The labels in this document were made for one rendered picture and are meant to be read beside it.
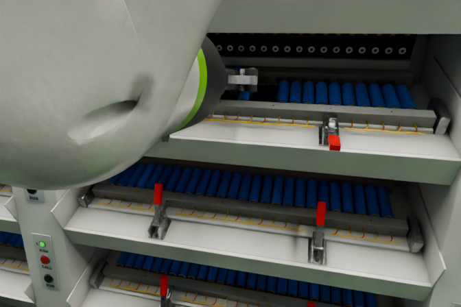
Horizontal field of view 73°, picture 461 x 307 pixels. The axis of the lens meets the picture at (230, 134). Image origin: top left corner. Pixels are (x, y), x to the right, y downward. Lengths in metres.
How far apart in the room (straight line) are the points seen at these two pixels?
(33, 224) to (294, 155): 0.50
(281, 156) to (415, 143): 0.18
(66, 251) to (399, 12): 0.66
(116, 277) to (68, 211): 0.19
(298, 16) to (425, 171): 0.26
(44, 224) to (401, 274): 0.60
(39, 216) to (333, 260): 0.52
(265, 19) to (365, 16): 0.12
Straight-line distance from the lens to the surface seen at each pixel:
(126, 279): 0.76
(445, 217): 0.53
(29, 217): 0.70
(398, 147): 0.47
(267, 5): 0.42
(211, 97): 0.25
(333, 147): 0.38
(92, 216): 0.66
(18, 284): 0.88
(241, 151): 0.46
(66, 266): 0.71
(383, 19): 0.44
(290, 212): 0.56
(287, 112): 0.47
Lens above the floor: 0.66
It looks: 17 degrees down
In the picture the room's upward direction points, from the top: 1 degrees clockwise
